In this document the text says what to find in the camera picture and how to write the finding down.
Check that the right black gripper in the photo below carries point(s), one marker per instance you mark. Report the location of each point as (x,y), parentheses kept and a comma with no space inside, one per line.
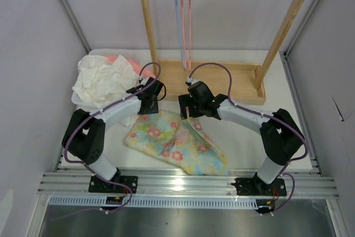
(186,100)

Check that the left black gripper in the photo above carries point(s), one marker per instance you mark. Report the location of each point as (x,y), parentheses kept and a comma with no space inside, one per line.
(153,110)

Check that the floral yellow skirt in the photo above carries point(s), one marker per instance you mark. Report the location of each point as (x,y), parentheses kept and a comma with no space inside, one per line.
(182,143)

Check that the blue wire hanger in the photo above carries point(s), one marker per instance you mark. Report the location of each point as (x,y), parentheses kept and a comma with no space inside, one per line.
(179,30)

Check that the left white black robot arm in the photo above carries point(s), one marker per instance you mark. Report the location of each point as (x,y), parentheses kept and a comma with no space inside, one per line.
(85,134)

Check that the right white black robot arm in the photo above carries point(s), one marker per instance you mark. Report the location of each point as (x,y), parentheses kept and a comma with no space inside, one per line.
(282,140)

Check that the pink garment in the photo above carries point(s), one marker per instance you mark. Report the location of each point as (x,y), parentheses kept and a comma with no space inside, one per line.
(138,69)

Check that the white crumpled garment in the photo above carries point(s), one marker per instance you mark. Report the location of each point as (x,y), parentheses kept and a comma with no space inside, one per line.
(105,81)

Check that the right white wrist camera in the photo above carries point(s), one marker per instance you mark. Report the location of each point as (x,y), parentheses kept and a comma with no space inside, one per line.
(190,81)

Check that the aluminium mounting rail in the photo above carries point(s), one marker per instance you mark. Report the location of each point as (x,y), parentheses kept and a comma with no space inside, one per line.
(174,182)

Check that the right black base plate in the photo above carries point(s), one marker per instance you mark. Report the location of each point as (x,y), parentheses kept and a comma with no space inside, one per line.
(256,187)

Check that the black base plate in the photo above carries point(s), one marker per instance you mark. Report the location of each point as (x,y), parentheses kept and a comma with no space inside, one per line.
(256,187)
(96,185)

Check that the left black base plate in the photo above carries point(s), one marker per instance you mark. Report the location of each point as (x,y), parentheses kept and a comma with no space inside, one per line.
(96,185)

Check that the slotted cable duct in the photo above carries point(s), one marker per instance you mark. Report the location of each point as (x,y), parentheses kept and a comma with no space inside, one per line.
(161,202)

